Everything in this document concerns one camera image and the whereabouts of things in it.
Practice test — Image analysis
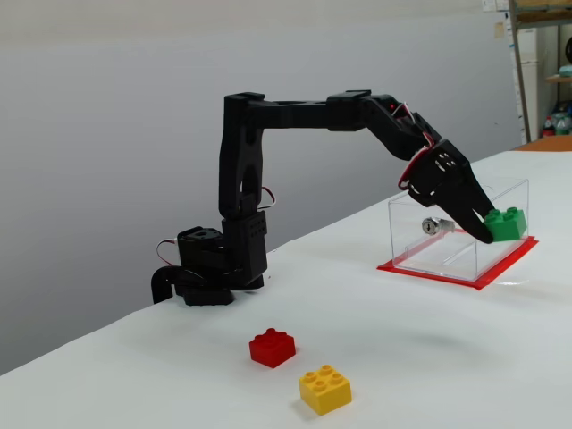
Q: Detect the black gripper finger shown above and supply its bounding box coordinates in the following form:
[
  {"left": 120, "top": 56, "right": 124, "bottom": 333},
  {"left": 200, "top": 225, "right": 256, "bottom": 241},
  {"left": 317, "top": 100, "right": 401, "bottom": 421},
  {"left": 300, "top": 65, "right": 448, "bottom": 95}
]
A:
[
  {"left": 463, "top": 164, "right": 493, "bottom": 219},
  {"left": 430, "top": 193, "right": 496, "bottom": 245}
]

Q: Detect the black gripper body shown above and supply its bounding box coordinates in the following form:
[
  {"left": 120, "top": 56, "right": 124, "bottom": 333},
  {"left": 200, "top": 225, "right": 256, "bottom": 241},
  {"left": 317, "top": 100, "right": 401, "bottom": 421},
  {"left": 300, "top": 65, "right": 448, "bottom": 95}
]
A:
[{"left": 408, "top": 139, "right": 471, "bottom": 208}]

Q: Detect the green lego brick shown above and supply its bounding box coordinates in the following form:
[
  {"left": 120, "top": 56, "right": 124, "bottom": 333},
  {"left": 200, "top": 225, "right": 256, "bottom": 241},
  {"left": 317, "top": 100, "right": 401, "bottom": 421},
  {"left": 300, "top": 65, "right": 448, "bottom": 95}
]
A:
[{"left": 484, "top": 206, "right": 529, "bottom": 243}]

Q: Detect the transparent plastic box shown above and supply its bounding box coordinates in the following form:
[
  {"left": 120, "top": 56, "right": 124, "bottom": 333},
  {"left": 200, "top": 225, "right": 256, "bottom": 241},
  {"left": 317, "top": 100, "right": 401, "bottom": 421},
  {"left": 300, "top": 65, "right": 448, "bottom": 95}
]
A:
[{"left": 387, "top": 173, "right": 530, "bottom": 282}]

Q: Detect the yellow lego brick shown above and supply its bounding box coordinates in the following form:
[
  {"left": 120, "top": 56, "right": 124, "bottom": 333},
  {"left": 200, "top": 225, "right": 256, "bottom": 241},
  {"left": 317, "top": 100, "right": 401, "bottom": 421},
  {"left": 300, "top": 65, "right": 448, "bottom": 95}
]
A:
[{"left": 298, "top": 364, "right": 353, "bottom": 416}]

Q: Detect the red lego brick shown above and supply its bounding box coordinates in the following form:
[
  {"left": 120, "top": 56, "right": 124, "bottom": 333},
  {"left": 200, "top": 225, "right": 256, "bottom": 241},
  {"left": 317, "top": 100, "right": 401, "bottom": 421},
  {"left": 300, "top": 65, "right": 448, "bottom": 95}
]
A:
[{"left": 248, "top": 328, "right": 297, "bottom": 369}]

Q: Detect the silver cam lock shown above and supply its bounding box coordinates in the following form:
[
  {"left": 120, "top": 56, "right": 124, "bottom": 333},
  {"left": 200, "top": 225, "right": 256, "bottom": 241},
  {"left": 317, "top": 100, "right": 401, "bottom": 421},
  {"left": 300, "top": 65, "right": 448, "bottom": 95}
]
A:
[{"left": 421, "top": 216, "right": 455, "bottom": 235}]

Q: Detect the orange table top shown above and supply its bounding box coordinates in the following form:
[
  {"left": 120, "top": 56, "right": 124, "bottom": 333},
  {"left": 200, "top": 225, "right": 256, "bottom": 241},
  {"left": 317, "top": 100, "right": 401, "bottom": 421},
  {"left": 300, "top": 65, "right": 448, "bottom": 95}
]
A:
[{"left": 513, "top": 135, "right": 572, "bottom": 153}]

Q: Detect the black table clamp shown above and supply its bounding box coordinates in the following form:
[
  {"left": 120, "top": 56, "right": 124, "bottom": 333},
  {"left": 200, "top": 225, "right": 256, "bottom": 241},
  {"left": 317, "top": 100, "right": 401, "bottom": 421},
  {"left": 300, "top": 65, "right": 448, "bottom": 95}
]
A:
[{"left": 150, "top": 265, "right": 206, "bottom": 306}]

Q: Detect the red white servo cable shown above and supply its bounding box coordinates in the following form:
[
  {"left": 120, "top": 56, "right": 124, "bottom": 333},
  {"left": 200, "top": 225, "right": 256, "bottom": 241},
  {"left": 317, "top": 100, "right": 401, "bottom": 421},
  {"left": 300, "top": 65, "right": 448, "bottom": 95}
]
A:
[
  {"left": 156, "top": 239, "right": 180, "bottom": 269},
  {"left": 259, "top": 186, "right": 279, "bottom": 211},
  {"left": 391, "top": 101, "right": 438, "bottom": 191}
]

